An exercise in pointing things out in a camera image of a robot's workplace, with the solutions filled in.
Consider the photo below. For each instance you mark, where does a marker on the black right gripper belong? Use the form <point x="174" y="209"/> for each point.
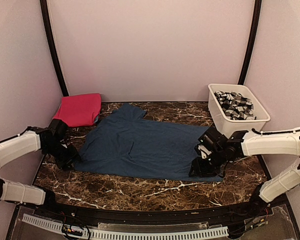
<point x="200" y="169"/>

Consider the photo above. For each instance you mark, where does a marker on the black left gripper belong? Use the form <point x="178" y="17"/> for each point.
<point x="74" y="155"/>

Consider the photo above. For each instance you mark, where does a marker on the pink trousers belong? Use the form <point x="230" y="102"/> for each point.
<point x="79" y="110"/>

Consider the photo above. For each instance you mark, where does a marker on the dark blue garment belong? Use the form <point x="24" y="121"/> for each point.
<point x="128" y="145"/>

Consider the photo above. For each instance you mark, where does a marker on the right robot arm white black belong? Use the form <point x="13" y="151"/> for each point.
<point x="215" y="149"/>

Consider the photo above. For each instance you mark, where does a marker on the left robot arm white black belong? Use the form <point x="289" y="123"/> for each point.
<point x="29" y="143"/>

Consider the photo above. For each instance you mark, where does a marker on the white plastic laundry bin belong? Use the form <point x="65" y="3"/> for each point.
<point x="227" y="126"/>

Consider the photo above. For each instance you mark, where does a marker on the black white patterned garment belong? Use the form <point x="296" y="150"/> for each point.
<point x="235" y="106"/>

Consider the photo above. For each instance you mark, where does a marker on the black front rail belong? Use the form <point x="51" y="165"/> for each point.
<point x="230" y="214"/>

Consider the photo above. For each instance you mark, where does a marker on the white slotted cable duct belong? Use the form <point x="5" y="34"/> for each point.
<point x="128" y="233"/>

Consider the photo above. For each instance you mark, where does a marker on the left black corner post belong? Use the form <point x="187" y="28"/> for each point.
<point x="52" y="47"/>

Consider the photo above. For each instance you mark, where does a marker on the black corner post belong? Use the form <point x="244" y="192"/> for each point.
<point x="52" y="47"/>
<point x="251" y="42"/>

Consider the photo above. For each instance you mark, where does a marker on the right black corner post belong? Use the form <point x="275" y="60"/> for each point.
<point x="251" y="42"/>

